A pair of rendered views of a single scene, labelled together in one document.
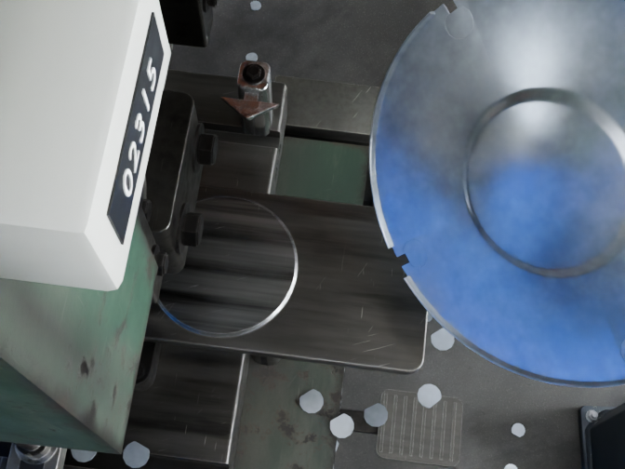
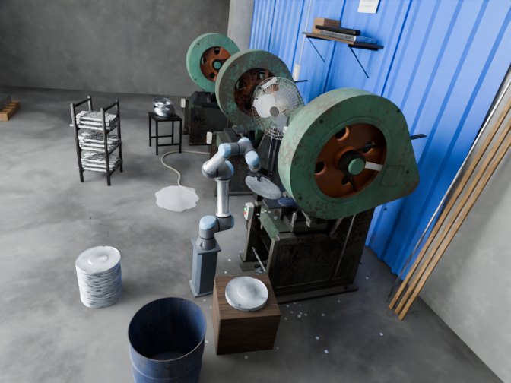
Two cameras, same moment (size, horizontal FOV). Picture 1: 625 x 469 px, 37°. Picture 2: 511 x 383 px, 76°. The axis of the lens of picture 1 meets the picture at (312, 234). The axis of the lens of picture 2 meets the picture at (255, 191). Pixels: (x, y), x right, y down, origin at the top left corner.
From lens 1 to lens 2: 2.51 m
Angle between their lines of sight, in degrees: 81
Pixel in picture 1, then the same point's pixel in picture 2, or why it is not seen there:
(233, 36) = (325, 341)
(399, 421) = (250, 266)
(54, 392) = not seen: hidden behind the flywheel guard
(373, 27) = (296, 356)
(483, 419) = not seen: hidden behind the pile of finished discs
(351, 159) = (280, 230)
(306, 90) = (291, 235)
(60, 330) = not seen: hidden behind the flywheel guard
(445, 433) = (242, 266)
